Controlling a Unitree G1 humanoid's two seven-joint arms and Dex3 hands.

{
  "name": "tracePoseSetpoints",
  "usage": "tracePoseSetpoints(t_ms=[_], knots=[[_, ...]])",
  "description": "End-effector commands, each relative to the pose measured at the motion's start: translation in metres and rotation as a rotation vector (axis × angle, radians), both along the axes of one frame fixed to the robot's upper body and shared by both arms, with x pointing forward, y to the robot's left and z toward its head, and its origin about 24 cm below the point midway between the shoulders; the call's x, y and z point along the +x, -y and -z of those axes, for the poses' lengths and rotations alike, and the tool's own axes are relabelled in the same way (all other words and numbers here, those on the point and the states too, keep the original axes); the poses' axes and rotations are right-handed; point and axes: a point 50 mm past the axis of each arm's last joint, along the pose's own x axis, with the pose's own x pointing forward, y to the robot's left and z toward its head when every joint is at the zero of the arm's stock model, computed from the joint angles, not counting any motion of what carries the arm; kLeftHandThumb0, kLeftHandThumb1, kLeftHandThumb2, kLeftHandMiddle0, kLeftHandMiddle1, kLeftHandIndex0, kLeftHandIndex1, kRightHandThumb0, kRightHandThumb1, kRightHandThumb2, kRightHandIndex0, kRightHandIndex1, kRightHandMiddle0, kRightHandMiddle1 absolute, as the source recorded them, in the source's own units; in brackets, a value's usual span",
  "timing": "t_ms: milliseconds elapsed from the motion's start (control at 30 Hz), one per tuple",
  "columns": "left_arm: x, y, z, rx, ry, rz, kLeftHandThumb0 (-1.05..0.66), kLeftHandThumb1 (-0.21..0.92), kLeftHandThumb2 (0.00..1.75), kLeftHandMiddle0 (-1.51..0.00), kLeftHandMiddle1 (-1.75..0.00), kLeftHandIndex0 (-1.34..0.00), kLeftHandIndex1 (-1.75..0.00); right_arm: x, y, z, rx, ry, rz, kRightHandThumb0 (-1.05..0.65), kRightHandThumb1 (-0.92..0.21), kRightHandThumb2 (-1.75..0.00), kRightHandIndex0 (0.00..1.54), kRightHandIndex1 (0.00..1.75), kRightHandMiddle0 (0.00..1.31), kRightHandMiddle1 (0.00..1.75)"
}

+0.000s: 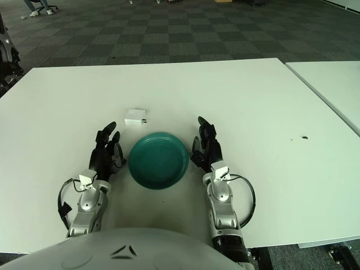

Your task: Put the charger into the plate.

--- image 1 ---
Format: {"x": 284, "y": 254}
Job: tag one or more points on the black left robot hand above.
{"x": 99, "y": 157}

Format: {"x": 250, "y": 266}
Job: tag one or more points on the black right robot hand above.
{"x": 211, "y": 149}

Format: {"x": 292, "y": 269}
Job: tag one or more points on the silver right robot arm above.
{"x": 222, "y": 213}

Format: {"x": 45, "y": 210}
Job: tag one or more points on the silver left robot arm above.
{"x": 87, "y": 202}

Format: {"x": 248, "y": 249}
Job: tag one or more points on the green plate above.
{"x": 157, "y": 163}

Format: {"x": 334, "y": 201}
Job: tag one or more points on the grey robot torso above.
{"x": 112, "y": 253}

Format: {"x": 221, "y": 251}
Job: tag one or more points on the white table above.
{"x": 332, "y": 84}

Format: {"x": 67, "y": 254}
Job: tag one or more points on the black grey office chair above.
{"x": 7, "y": 42}

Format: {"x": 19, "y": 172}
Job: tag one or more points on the cardboard box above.
{"x": 224, "y": 1}

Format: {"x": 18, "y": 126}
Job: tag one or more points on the seated person legs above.
{"x": 33, "y": 13}

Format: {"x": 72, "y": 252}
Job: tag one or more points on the black rolling chair base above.
{"x": 42, "y": 8}

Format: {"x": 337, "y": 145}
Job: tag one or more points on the black table base with caster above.
{"x": 340, "y": 253}

